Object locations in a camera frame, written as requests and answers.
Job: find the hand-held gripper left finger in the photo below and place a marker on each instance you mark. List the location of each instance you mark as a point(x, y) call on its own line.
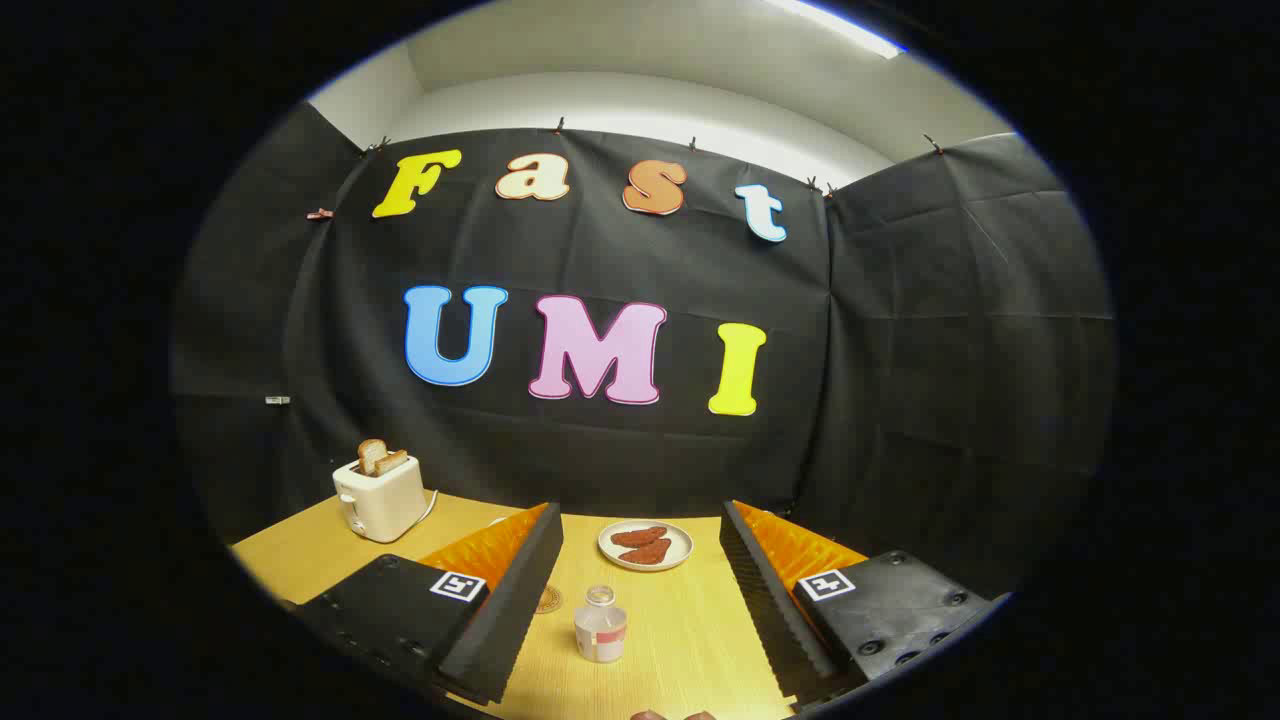
point(510, 610)

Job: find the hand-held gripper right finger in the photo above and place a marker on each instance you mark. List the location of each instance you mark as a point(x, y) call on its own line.
point(765, 610)

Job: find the round cork coaster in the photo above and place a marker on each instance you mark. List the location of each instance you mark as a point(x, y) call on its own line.
point(550, 600)

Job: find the clear plastic juice bottle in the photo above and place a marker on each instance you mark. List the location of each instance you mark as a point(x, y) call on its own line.
point(600, 630)

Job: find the wooden table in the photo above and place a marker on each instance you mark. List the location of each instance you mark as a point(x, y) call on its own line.
point(680, 640)

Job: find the white round plate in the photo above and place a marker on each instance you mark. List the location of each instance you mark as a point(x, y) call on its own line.
point(680, 545)

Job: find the red-brown meat slice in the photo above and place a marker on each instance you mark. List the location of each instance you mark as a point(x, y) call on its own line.
point(648, 552)
point(638, 536)

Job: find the white toaster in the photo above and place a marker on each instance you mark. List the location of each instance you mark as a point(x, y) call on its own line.
point(385, 505)

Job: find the toast slice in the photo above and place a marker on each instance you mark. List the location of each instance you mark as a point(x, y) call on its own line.
point(370, 457)
point(392, 462)

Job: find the black backdrop cloth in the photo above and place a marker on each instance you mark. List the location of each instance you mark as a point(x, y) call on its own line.
point(900, 400)

